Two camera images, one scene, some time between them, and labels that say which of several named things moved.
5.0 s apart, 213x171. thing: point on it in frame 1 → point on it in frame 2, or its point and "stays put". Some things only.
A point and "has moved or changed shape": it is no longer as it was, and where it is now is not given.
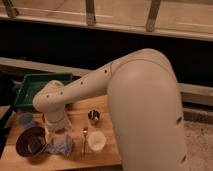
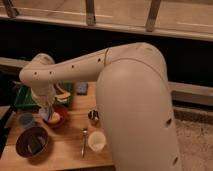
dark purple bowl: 30,140 stays put
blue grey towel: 61,144 has moved or changed shape
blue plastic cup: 26,119 stays put
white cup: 96,141 stays put
